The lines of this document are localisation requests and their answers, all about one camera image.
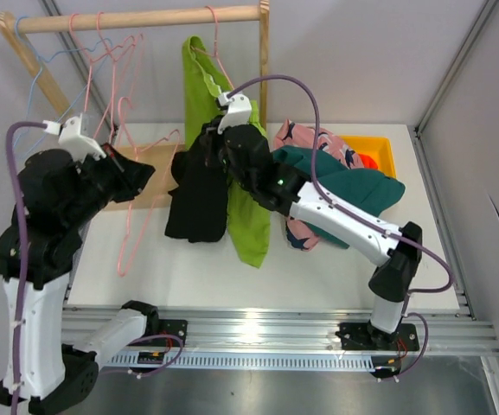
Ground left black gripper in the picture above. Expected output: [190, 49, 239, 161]
[67, 139, 156, 227]

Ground black shorts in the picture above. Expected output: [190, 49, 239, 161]
[164, 131, 228, 243]

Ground pink hanger of teal shorts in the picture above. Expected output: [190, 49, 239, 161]
[94, 11, 144, 142]

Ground pink patterned shorts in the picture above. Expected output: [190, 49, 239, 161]
[272, 119, 364, 252]

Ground pink hanger of patterned shorts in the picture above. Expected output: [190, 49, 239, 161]
[68, 12, 138, 139]

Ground orange shorts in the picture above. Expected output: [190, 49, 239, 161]
[359, 154, 379, 170]

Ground dark teal shorts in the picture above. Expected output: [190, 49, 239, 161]
[285, 150, 406, 252]

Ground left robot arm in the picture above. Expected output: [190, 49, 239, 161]
[0, 144, 160, 414]

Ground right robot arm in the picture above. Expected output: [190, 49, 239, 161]
[198, 118, 423, 349]

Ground lime green shorts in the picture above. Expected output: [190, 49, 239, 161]
[182, 35, 270, 268]

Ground pink hanger of green shorts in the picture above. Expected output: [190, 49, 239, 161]
[190, 5, 234, 90]

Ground wooden clothes rack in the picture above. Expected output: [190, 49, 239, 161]
[0, 1, 270, 208]

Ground yellow plastic tray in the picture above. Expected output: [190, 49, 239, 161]
[342, 136, 397, 178]

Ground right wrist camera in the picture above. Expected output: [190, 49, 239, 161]
[217, 92, 253, 134]

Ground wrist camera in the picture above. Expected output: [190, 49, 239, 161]
[217, 92, 253, 134]
[42, 112, 106, 163]

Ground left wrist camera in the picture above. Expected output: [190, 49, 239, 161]
[42, 112, 106, 163]

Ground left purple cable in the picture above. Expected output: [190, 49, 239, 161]
[4, 121, 185, 415]

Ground purple cable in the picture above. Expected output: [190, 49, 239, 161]
[227, 74, 455, 384]
[4, 121, 185, 415]

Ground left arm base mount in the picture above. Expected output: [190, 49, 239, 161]
[143, 319, 189, 348]

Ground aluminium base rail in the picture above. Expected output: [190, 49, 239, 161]
[58, 307, 499, 374]

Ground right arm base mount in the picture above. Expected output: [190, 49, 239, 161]
[335, 322, 419, 352]

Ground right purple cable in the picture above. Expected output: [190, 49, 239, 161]
[227, 74, 455, 384]

